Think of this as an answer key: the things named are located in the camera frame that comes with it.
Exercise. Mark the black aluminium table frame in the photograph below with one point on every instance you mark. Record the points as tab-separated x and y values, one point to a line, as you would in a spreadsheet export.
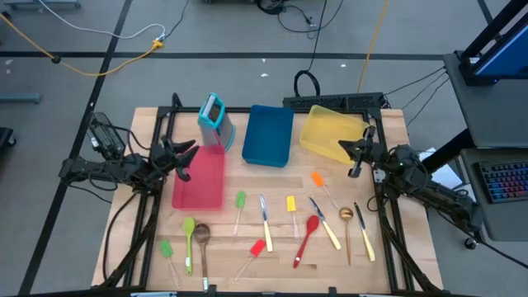
187	109

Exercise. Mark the backlit rainbow keyboard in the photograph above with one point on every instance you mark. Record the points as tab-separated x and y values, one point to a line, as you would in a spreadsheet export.
505	179

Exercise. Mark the black caster wheel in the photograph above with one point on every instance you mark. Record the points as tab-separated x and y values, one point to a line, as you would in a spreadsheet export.
6	136

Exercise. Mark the gold metal spoon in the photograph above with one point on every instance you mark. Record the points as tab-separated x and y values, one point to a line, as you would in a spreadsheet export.
345	213

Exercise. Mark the blue plastic bin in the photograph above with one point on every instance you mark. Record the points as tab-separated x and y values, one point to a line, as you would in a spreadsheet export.
268	136

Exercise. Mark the black perforated box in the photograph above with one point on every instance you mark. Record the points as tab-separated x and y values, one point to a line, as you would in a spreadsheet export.
330	101

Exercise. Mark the red translucent plastic bin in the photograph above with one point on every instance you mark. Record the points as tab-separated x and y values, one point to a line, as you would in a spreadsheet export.
202	181

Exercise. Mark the black cart caster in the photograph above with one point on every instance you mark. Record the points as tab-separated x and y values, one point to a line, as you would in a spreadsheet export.
470	243

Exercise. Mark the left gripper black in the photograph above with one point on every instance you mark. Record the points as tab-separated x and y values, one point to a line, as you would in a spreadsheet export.
165	158

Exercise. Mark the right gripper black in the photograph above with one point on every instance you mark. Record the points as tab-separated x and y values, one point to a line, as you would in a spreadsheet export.
371	154

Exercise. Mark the grey floor bar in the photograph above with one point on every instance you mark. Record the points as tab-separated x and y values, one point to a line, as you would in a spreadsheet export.
20	98

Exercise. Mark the green silicone spoon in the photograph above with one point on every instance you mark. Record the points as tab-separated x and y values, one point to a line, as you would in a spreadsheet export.
189	226

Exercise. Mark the yellow translucent plastic bin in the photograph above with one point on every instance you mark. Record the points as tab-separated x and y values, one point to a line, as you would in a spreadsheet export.
326	132

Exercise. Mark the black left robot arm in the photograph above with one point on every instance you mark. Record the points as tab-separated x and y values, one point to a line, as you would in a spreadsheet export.
103	167

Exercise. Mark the monitor with black stand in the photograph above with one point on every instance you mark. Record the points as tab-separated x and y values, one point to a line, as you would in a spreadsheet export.
507	53

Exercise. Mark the grey computer cart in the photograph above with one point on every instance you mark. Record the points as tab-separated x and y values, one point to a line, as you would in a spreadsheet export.
495	107

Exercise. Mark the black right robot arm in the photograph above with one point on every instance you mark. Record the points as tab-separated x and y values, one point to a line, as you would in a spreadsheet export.
437	194

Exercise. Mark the yellow silicone spatula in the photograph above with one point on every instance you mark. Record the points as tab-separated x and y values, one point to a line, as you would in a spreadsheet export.
291	203

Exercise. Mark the dark wooden spoon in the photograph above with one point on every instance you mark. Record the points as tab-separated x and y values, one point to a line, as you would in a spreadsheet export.
202	234

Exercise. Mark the green silicone spatula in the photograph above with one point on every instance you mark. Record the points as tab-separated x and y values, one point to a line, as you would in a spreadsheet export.
240	199
166	248

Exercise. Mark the red silicone spoon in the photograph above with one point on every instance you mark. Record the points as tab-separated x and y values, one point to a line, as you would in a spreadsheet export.
312	224

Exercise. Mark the black mesh controller box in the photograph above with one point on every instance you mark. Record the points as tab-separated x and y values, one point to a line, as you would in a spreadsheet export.
105	138

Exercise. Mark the white paper sheet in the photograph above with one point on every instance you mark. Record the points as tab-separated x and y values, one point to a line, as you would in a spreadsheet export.
447	177

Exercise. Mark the red silicone spatula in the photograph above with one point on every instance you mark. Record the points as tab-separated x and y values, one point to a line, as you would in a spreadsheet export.
258	247

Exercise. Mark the orange silicone spatula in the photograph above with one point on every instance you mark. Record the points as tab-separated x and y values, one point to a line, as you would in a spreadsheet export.
317	178

